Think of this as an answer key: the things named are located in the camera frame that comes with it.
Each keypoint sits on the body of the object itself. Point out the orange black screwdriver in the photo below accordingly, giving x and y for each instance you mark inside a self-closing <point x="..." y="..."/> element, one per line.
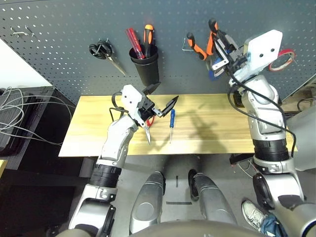
<point x="148" y="37"/>

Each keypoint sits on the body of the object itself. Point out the silver right robot leg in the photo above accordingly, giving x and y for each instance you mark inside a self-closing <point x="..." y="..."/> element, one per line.
<point x="212" y="197"/>

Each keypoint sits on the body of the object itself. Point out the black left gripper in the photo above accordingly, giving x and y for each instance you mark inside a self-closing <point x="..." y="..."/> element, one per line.
<point x="146" y="109"/>

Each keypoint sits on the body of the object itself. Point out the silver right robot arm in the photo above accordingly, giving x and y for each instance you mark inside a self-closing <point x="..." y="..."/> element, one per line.
<point x="264" y="111"/>

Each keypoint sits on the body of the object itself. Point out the silver robot leg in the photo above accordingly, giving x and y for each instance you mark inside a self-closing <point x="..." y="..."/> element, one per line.
<point x="146" y="202"/>
<point x="212" y="197"/>

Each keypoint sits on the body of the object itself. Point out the blue tape roll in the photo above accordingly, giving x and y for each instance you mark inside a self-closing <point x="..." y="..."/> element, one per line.
<point x="211" y="75"/>

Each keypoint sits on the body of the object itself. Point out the light wooden plank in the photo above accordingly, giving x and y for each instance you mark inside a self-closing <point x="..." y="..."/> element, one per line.
<point x="3" y="168"/>

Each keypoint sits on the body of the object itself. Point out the red tape roll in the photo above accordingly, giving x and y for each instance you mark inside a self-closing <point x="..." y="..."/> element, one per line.
<point x="286" y="50"/>

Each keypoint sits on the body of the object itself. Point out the metal peg hook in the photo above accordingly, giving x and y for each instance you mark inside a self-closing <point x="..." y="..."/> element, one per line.
<point x="103" y="42"/>
<point x="30" y="30"/>
<point x="18" y="34"/>
<point x="293" y="58"/>

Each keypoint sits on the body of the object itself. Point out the grey robot torso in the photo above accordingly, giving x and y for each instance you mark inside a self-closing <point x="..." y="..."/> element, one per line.
<point x="197" y="230"/>

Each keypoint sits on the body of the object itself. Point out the black cup holder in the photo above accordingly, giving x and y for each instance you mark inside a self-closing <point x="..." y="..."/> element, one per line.
<point x="148" y="71"/>

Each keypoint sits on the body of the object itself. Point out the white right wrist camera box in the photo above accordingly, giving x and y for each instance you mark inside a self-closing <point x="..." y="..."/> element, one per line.
<point x="261" y="51"/>

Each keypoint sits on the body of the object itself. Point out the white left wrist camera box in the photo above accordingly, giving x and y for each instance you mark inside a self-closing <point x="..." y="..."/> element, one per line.
<point x="130" y="97"/>

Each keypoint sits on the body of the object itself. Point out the black storage rack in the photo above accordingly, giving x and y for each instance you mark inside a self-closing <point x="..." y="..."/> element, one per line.
<point x="14" y="148"/>

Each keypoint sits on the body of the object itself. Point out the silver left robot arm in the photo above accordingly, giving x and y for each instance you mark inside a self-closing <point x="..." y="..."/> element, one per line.
<point x="116" y="138"/>

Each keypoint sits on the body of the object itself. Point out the light grey cover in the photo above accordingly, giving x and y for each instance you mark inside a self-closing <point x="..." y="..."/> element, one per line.
<point x="304" y="138"/>

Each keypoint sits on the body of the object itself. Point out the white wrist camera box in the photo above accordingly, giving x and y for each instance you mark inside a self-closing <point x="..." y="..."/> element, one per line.
<point x="261" y="51"/>
<point x="130" y="97"/>

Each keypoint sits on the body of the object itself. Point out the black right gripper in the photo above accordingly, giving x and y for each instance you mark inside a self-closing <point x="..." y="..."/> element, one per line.
<point x="237" y="59"/>

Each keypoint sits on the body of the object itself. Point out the grey perforated pegboard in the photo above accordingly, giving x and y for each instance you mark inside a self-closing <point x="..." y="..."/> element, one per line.
<point x="74" y="19"/>

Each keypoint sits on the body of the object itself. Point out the white sneaker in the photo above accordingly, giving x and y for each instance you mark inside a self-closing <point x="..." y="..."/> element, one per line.
<point x="253" y="214"/>

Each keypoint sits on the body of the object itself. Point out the orange black needle-nose pliers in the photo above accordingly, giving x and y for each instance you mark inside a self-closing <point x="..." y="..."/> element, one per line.
<point x="197" y="48"/>

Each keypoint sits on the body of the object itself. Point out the black plastic case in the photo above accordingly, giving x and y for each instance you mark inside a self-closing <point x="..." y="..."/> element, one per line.
<point x="237" y="100"/>

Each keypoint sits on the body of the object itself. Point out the silver left robot leg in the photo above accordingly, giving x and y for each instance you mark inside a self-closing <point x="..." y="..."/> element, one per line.
<point x="146" y="202"/>

